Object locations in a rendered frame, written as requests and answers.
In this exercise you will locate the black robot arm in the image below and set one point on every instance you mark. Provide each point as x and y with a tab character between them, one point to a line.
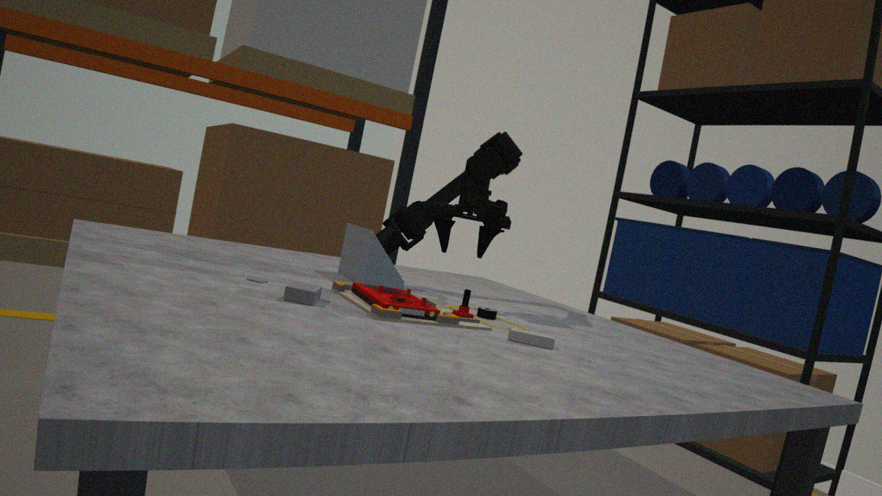
497	156

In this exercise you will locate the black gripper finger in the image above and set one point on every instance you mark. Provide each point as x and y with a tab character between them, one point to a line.
443	227
486	235

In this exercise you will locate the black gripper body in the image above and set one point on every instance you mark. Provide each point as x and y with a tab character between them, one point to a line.
447	211

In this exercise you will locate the black wheel with grey hub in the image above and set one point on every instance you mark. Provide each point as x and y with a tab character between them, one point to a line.
487	313

